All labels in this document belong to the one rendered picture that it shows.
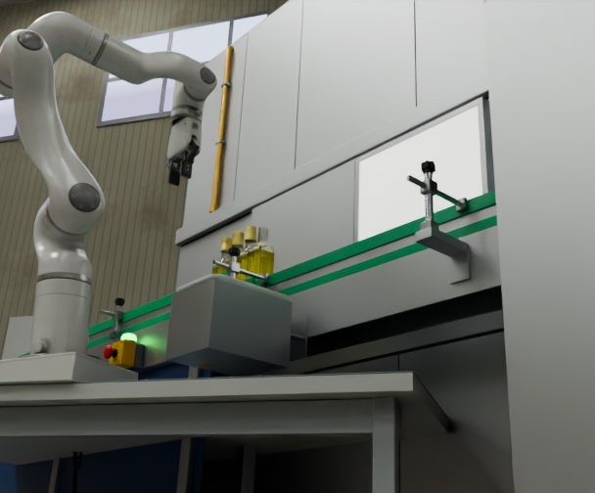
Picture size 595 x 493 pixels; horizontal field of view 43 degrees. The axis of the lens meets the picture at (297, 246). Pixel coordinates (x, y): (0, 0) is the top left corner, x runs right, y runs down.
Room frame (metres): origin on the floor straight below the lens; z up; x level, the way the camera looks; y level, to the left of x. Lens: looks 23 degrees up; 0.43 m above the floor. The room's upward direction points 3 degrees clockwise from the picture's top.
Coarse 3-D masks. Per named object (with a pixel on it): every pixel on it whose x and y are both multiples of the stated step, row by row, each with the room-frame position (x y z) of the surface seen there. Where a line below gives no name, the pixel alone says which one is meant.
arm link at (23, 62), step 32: (32, 32) 1.44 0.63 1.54; (0, 64) 1.48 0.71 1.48; (32, 64) 1.45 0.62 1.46; (32, 96) 1.50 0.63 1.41; (32, 128) 1.52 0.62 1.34; (32, 160) 1.55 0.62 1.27; (64, 160) 1.53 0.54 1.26; (64, 192) 1.51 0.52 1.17; (96, 192) 1.54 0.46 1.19; (64, 224) 1.56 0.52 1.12
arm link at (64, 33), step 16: (48, 16) 1.52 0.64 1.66; (64, 16) 1.53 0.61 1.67; (48, 32) 1.52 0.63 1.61; (64, 32) 1.53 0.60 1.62; (80, 32) 1.55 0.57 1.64; (96, 32) 1.57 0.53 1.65; (64, 48) 1.56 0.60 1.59; (80, 48) 1.57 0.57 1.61; (96, 48) 1.58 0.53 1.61; (0, 80) 1.53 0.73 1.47
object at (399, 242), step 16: (448, 208) 1.41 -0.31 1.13; (480, 208) 1.36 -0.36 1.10; (416, 224) 1.48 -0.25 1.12; (448, 224) 1.42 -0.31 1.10; (464, 224) 1.39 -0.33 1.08; (480, 224) 1.36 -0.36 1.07; (496, 224) 1.33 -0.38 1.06; (368, 240) 1.59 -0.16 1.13; (384, 240) 1.55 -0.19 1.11; (400, 240) 1.52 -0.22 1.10; (320, 256) 1.71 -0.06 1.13; (336, 256) 1.67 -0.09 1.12; (352, 256) 1.63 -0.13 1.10; (368, 256) 1.59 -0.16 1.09; (384, 256) 1.55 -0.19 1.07; (400, 256) 1.52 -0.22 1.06; (288, 272) 1.81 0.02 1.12; (304, 272) 1.76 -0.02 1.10; (320, 272) 1.72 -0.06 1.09; (336, 272) 1.67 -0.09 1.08; (352, 272) 1.63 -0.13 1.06; (272, 288) 1.86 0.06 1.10; (288, 288) 1.80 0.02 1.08; (304, 288) 1.76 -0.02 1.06
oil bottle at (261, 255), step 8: (256, 248) 1.94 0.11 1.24; (264, 248) 1.94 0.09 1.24; (272, 248) 1.96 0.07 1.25; (256, 256) 1.94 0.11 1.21; (264, 256) 1.94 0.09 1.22; (272, 256) 1.96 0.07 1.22; (248, 264) 1.97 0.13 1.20; (256, 264) 1.94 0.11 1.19; (264, 264) 1.94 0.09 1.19; (272, 264) 1.96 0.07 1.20; (256, 272) 1.93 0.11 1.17; (264, 272) 1.94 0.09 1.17; (272, 272) 1.96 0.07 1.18
